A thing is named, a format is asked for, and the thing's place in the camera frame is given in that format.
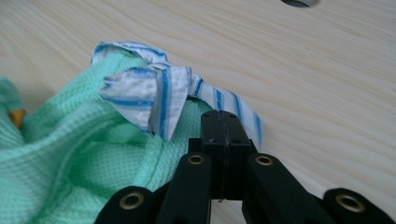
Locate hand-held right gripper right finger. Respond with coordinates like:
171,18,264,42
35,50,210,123
221,110,259,201

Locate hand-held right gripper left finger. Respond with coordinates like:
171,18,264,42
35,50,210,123
188,110,230,201

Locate mint green shirt striped collar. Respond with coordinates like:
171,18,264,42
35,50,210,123
0,41,264,224

